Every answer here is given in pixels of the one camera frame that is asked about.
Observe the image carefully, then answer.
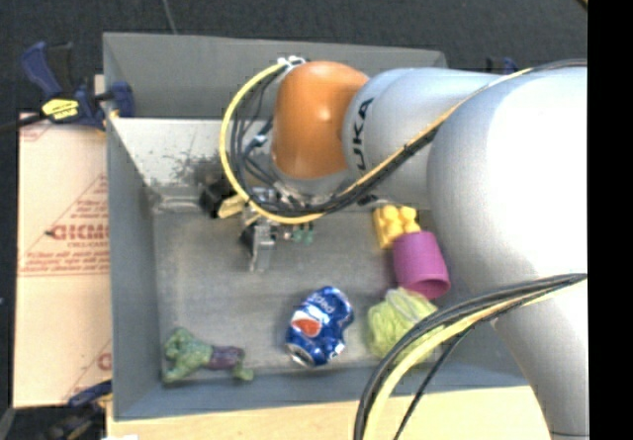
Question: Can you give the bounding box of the brown cardboard board, red print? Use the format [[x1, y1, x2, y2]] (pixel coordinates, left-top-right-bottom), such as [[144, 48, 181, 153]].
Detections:
[[12, 110, 113, 409]]

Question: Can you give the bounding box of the yellow toy brick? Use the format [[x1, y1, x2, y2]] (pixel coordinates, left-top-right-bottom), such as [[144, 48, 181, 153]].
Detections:
[[372, 204, 422, 250]]

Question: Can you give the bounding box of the light green yarn ball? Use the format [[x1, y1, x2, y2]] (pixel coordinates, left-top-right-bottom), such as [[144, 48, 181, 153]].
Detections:
[[366, 286, 442, 366]]

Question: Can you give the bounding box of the green toy figure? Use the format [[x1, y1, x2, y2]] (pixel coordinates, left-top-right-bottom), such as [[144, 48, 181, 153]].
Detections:
[[161, 326, 255, 385]]

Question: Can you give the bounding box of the grey metal bin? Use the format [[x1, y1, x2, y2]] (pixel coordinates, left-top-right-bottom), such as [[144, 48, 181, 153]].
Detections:
[[102, 31, 531, 422]]

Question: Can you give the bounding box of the black cylinder on white bracket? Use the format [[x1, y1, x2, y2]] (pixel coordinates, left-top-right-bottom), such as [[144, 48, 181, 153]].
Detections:
[[198, 174, 249, 220]]

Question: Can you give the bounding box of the purple plastic cup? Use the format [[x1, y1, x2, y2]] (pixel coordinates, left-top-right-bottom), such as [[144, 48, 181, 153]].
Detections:
[[392, 229, 452, 302]]

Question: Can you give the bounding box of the crushed blue soda can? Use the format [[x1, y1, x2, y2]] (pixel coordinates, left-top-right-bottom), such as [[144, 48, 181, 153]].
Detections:
[[284, 285, 356, 369]]

